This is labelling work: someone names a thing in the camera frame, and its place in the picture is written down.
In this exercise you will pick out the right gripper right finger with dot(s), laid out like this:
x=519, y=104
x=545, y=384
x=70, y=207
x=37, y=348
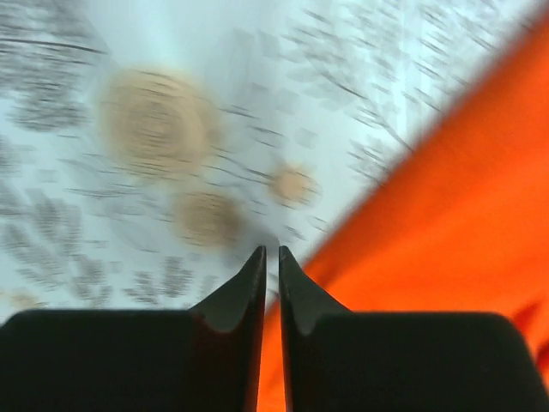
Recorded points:
x=336, y=359

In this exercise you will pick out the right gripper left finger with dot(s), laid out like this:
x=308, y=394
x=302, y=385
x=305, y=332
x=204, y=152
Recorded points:
x=205, y=358

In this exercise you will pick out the floral table cloth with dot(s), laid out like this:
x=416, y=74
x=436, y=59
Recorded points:
x=147, y=147

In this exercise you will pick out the orange t shirt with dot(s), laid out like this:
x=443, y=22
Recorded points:
x=460, y=225

